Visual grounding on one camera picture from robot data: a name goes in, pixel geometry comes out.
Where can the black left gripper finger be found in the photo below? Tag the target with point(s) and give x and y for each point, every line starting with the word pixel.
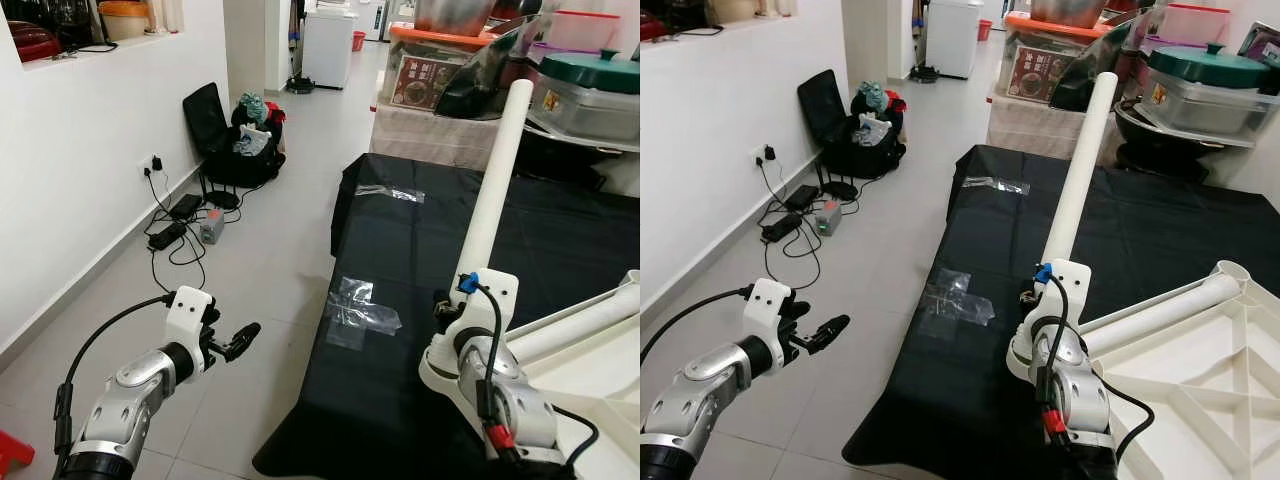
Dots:
pixel 825 333
pixel 212 311
pixel 243 340
pixel 798 303

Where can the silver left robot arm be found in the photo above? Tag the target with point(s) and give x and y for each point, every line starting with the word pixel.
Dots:
pixel 710 385
pixel 125 400

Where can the black tablecloth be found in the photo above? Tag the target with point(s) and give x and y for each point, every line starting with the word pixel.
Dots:
pixel 1000 240
pixel 400 250

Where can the clear tape cross patch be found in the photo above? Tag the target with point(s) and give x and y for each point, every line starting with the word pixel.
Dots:
pixel 955 302
pixel 360 312

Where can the black power adapter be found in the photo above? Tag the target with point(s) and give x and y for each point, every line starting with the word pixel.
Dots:
pixel 185 205
pixel 167 235
pixel 782 228
pixel 802 197

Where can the grey box device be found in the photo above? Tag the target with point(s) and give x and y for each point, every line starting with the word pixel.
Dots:
pixel 828 217
pixel 212 225

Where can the white plastic wrapper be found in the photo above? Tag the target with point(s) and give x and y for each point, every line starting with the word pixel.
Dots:
pixel 872 131
pixel 252 141

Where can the black wok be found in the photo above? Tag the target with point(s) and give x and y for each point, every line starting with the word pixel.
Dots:
pixel 1165 152
pixel 570 158

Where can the red cloth item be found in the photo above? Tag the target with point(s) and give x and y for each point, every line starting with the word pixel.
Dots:
pixel 272 112
pixel 895 102

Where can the black plastic bag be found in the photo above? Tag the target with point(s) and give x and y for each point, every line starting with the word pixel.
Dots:
pixel 480 85
pixel 1095 75

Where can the red floor object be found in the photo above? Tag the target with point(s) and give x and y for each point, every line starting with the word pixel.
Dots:
pixel 12 450

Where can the small black floor item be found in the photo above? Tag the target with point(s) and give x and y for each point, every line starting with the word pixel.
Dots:
pixel 300 85
pixel 925 72

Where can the clear plastic storage container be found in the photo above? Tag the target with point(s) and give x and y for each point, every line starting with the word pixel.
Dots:
pixel 1205 107
pixel 595 112

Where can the white cabinet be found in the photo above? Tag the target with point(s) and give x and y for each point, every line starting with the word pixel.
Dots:
pixel 950 38
pixel 328 45

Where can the steel cooking pot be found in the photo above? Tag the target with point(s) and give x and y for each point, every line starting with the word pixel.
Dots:
pixel 455 12
pixel 1070 8

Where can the white stacked cups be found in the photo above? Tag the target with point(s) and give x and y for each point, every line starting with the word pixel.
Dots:
pixel 165 15

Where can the orange lidded tub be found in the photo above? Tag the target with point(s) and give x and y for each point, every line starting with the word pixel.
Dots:
pixel 735 8
pixel 125 20

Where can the dark red round pot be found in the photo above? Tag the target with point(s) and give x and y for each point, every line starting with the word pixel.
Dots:
pixel 30 42
pixel 650 25

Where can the black mesh item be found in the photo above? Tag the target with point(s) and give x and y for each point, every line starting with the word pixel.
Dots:
pixel 60 15

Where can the dark printed carton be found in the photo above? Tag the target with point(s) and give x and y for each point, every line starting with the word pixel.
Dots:
pixel 1262 40

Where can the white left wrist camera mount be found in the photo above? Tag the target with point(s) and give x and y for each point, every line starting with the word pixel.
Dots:
pixel 190 305
pixel 765 300

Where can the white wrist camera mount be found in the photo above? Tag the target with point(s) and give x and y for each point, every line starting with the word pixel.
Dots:
pixel 765 300
pixel 190 305
pixel 490 290
pixel 1065 285

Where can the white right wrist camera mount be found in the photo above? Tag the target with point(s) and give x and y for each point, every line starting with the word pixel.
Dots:
pixel 1065 285
pixel 490 290

